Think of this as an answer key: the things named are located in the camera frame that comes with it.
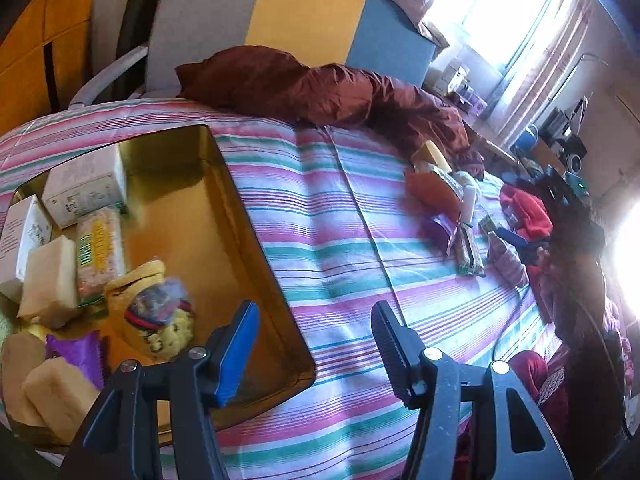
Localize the orange packet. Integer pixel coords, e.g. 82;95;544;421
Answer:
404;170;462;221

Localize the black stereo device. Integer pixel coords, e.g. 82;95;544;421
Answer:
542;107;590;171

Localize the wooden desk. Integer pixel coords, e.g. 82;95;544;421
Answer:
460;110;521;166

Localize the yellow snack bag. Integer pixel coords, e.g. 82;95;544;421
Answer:
104;259;197;358

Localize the dark red clothing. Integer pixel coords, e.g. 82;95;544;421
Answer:
510;350;571;426

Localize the red fleece cloth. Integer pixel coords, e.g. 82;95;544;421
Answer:
500;183;555;241

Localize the purple box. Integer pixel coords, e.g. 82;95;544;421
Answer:
457;87;488;113

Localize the small white carton box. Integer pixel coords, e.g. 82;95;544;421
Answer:
0;195;53;301

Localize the rice cracker packet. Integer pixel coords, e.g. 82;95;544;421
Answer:
75;207;126;306

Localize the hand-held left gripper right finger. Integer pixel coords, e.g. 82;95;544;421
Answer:
370;301;575;480

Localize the gold tin box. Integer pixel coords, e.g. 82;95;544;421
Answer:
0;124;317;453

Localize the pink clear packet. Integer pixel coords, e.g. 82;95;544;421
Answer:
487;232;530;288

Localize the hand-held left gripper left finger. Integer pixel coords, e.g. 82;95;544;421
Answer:
57;300;262;480

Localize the blue container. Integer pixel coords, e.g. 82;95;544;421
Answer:
515;125;541;151

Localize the large white carton box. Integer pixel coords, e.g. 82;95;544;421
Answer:
41;144;128;230

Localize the clear snack packet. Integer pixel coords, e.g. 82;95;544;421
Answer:
415;160;468;206

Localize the striped blanket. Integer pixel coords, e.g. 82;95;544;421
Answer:
0;99;566;480

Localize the white boxes stack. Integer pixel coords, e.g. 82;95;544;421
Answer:
427;55;473;96

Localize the grey yellow blue chair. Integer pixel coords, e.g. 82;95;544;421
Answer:
67;0;438;108

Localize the tan sponge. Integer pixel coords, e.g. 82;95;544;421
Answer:
21;357;103;443
16;236;83;328
0;332;48;428

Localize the maroon jacket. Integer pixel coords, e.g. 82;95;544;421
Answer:
175;45;486;178

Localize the yellow sponge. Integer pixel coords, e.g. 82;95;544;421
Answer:
411;140;451;171

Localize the black upright panel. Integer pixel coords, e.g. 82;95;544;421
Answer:
117;0;173;101

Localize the person's right forearm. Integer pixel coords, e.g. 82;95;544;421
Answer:
542;255;633;441

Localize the snack bar packet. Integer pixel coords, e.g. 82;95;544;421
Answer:
456;222;487;277

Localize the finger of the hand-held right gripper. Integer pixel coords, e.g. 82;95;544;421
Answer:
497;227;546;266

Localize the orange wooden wardrobe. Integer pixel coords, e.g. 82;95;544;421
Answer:
0;0;101;136

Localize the purple packet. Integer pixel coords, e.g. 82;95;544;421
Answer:
420;212;458;258
45;332;106;391

